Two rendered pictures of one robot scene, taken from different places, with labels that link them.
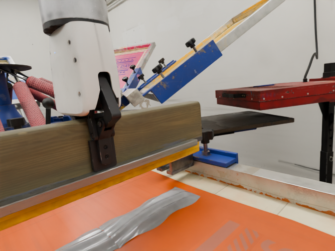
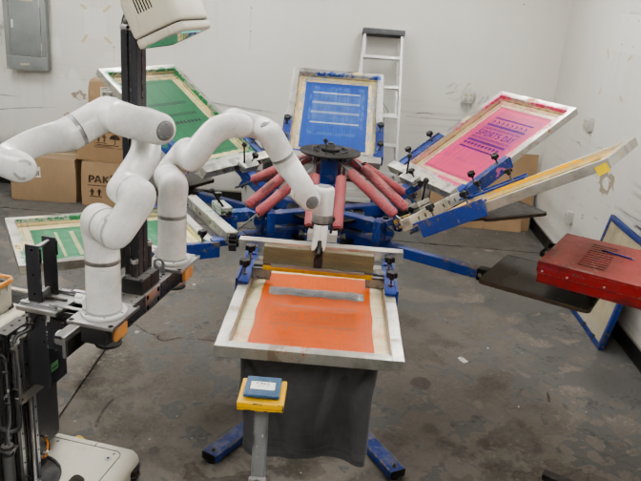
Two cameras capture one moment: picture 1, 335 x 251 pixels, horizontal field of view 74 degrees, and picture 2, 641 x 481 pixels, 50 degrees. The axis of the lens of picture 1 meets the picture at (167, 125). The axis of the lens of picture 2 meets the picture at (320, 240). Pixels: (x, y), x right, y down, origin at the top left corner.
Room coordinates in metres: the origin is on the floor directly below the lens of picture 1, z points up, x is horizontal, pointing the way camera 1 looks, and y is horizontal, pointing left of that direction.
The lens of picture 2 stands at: (-1.47, -1.52, 2.02)
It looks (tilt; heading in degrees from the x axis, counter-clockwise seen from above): 20 degrees down; 43
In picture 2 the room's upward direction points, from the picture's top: 5 degrees clockwise
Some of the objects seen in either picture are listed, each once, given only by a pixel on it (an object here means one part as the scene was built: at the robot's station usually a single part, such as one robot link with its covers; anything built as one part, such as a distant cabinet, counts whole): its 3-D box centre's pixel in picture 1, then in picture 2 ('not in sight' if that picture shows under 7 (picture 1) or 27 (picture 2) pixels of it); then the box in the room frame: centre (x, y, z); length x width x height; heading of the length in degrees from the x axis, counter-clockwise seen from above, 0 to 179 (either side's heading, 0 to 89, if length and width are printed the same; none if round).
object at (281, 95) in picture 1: (281, 93); (628, 275); (1.28, -0.67, 1.06); 0.61 x 0.46 x 0.12; 102
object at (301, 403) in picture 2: not in sight; (305, 407); (-0.02, -0.18, 0.74); 0.45 x 0.03 x 0.43; 132
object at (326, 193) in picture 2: not in sight; (312, 198); (0.26, 0.12, 1.33); 0.15 x 0.10 x 0.11; 155
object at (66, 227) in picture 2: not in sight; (144, 214); (0.12, 1.00, 1.05); 1.08 x 0.61 x 0.23; 162
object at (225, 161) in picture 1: (182, 158); (388, 283); (0.56, -0.03, 0.98); 0.30 x 0.05 x 0.07; 42
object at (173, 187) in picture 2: not in sight; (172, 192); (-0.20, 0.33, 1.37); 0.13 x 0.10 x 0.16; 65
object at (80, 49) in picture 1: (83, 67); (320, 233); (0.29, 0.10, 1.20); 0.10 x 0.07 x 0.11; 42
